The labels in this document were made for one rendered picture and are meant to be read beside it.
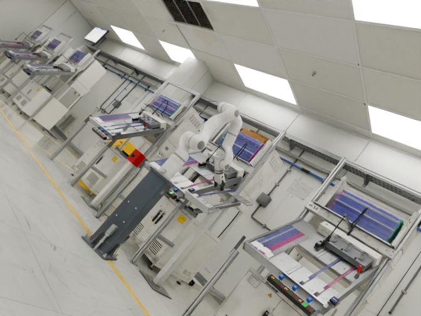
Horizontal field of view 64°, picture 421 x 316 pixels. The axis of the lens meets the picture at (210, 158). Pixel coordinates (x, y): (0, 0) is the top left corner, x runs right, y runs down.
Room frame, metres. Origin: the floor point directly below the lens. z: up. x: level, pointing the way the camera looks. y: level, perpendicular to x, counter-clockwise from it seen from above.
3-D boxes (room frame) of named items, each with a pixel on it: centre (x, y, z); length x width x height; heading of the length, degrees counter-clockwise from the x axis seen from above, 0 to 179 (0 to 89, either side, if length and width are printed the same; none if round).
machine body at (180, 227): (3.71, -0.21, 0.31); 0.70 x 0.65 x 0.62; 47
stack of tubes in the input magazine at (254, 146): (3.58, -0.17, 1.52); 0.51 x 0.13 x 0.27; 47
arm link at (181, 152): (2.64, 0.21, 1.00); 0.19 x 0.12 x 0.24; 41
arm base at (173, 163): (2.61, 0.18, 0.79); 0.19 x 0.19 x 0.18
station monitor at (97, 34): (6.78, 3.35, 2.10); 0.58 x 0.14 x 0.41; 47
